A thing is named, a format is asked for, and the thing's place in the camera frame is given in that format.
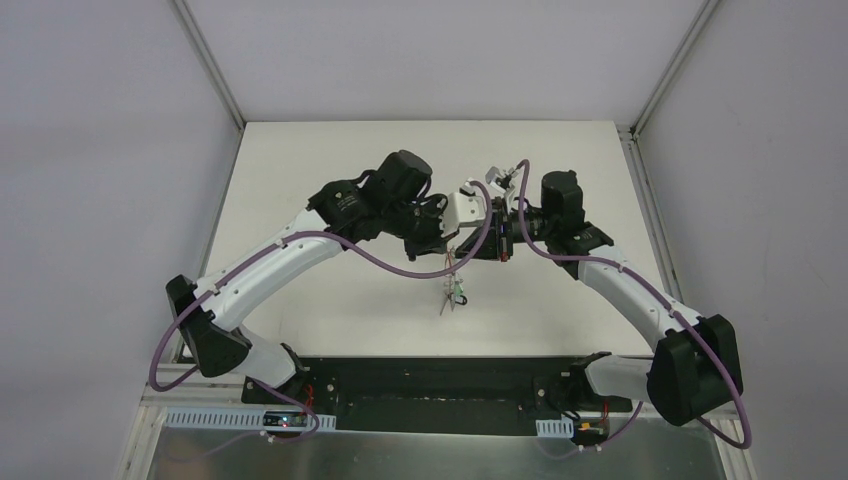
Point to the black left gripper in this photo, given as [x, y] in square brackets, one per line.
[428, 242]

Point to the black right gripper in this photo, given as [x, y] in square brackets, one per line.
[494, 242]

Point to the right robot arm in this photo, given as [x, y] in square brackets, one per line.
[695, 365]

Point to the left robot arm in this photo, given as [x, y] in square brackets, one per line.
[209, 312]

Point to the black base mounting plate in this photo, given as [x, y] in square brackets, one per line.
[504, 396]

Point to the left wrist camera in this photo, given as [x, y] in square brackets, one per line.
[463, 211]

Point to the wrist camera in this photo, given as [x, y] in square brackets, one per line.
[502, 180]
[463, 211]

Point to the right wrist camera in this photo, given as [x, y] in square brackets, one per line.
[502, 180]

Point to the aluminium frame rail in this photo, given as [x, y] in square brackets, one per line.
[197, 390]

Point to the white slotted cable duct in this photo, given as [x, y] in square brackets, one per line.
[295, 421]

